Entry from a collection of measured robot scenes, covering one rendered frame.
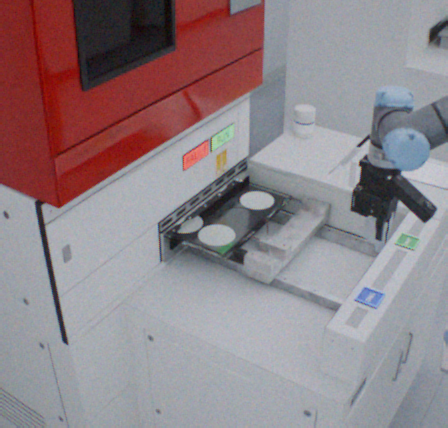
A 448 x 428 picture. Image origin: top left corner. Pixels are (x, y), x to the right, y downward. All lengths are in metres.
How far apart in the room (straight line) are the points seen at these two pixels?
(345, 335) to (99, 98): 0.71
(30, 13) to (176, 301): 0.85
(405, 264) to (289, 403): 0.44
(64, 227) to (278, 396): 0.62
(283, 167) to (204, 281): 0.46
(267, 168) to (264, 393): 0.74
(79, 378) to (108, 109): 0.70
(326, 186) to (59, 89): 0.95
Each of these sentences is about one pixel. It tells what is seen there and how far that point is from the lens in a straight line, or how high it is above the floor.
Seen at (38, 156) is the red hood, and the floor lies 1.33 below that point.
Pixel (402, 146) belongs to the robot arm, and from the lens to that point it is 1.08.
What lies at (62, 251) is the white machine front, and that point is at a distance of 1.39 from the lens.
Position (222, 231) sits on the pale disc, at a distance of 1.74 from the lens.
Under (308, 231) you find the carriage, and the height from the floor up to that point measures 0.88.
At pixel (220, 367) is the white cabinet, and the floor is 0.75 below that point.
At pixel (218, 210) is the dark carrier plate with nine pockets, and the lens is 1.83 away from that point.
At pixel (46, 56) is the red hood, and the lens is 1.15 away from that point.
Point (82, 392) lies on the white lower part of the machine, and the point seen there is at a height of 0.64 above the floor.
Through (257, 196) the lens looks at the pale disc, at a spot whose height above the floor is 0.90.
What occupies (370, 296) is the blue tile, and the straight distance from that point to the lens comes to 1.45.
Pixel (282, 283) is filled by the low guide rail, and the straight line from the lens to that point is 1.65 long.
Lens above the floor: 1.88
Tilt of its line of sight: 33 degrees down
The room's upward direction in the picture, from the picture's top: straight up
